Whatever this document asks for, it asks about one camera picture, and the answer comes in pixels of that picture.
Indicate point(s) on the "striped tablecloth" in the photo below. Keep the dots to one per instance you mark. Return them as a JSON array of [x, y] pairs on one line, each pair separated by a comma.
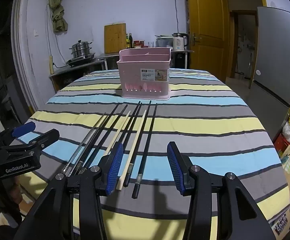
[[197, 130]]

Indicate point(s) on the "low kitchen counter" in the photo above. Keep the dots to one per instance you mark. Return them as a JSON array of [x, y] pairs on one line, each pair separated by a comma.
[[67, 76]]

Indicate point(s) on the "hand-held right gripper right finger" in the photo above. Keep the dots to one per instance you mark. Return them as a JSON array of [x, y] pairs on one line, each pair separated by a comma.
[[176, 170]]

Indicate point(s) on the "wooden cutting board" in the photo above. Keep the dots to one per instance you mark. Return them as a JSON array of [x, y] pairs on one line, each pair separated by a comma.
[[114, 38]]

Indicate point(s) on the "beige wooden chopstick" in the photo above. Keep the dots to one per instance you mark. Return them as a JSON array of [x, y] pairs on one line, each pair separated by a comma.
[[130, 155], [117, 133]]

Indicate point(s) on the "silver metal chopstick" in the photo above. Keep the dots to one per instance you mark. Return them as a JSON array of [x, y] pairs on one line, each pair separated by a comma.
[[89, 145], [84, 142]]

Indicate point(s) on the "clear plastic container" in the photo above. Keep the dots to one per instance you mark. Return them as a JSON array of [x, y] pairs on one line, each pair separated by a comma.
[[165, 42]]

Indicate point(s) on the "white wall switch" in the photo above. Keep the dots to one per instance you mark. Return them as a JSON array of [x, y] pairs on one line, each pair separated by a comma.
[[36, 32]]

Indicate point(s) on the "steel steamer pot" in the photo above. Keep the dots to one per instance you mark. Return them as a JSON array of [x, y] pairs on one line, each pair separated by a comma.
[[81, 48]]

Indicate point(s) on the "white electric kettle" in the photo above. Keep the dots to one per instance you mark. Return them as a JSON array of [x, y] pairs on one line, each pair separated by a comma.
[[180, 42]]

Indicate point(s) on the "power strip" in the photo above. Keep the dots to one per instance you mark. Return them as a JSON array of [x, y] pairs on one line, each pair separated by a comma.
[[51, 65]]

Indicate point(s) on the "pink plastic utensil basket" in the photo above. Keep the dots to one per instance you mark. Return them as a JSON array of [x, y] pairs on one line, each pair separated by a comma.
[[135, 65]]

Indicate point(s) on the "black chopstick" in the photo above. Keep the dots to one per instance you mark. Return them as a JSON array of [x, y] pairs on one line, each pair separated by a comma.
[[131, 122], [106, 135], [133, 125], [144, 155], [99, 135], [138, 142]]

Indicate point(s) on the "dark green oil bottle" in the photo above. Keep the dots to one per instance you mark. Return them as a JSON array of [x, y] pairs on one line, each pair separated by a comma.
[[128, 42], [131, 42]]

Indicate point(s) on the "red lidded jar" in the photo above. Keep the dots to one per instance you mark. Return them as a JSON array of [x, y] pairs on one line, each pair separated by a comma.
[[138, 44]]

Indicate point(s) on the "hanging green cloth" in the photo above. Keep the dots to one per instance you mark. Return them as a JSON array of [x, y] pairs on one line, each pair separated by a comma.
[[56, 10]]

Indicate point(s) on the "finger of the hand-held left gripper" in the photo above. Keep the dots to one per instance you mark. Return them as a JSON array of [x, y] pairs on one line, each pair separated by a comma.
[[47, 137], [24, 128]]

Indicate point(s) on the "induction cooker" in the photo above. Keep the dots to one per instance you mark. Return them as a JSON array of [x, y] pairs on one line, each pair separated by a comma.
[[81, 60]]

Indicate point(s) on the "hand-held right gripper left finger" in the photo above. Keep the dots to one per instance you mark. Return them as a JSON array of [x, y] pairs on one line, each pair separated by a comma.
[[113, 170]]

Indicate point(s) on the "grey refrigerator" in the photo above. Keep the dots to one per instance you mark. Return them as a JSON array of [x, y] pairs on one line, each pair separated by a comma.
[[275, 62]]

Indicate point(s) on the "yellow wooden door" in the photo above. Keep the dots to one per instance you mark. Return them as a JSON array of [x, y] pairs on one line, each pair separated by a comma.
[[207, 25]]

